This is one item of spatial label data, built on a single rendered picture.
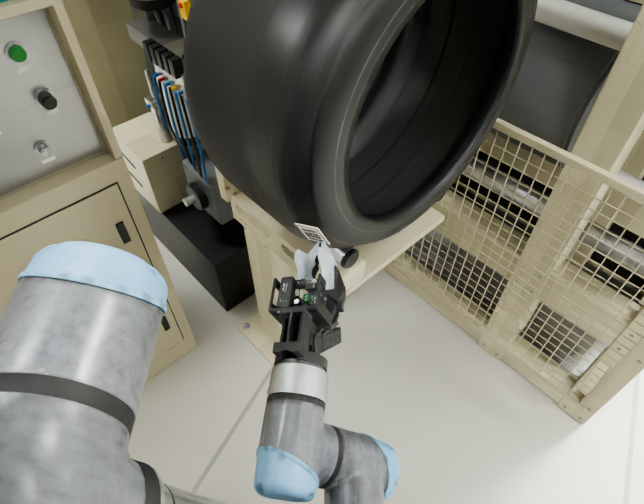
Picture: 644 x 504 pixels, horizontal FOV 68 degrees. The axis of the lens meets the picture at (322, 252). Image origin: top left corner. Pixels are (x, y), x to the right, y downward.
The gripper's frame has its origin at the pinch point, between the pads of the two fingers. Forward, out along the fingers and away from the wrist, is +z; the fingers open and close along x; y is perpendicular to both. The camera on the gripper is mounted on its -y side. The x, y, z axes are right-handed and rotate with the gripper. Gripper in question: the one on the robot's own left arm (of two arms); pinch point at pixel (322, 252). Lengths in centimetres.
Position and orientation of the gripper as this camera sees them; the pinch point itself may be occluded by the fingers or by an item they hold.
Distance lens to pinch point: 75.4
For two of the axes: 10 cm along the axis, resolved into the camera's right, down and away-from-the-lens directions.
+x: -9.3, 1.1, 3.5
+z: 1.1, -8.3, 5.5
